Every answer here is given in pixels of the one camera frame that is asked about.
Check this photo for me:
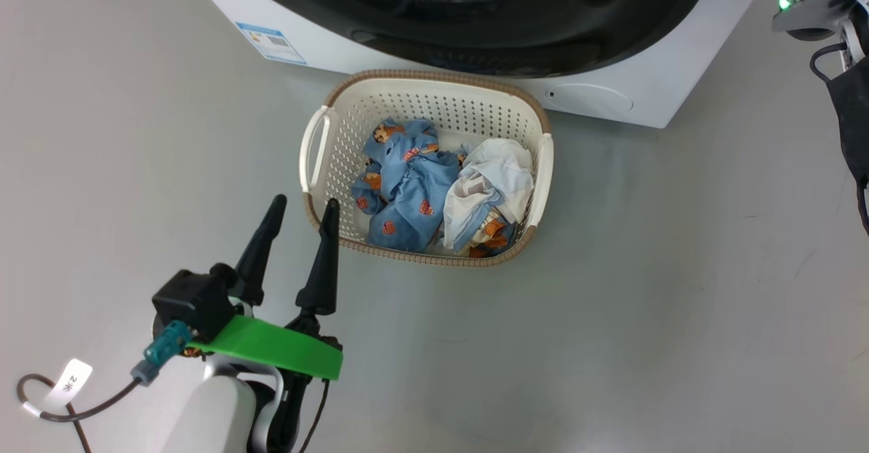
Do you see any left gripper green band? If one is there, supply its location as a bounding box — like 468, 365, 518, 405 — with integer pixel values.
190, 194, 344, 453

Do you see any blue printed garment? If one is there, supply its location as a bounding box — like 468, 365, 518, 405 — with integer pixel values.
351, 117, 469, 253

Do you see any white and blue garment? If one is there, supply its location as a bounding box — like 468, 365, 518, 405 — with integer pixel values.
441, 137, 536, 258

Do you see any black round glass door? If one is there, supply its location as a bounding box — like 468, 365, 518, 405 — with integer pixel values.
217, 0, 717, 79

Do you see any cream plastic laundry basket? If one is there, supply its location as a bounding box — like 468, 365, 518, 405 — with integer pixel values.
299, 69, 555, 268

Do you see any white front-load washing machine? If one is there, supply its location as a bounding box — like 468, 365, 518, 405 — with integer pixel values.
180, 0, 775, 130

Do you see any blue energy label sticker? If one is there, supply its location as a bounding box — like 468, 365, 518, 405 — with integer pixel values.
235, 22, 308, 66

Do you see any thin black cable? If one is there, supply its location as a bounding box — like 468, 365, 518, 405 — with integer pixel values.
297, 377, 331, 453

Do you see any teal plug camera cable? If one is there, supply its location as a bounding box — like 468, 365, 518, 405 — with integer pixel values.
17, 320, 194, 453

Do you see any white cable tag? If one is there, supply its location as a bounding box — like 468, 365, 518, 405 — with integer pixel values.
42, 358, 94, 414

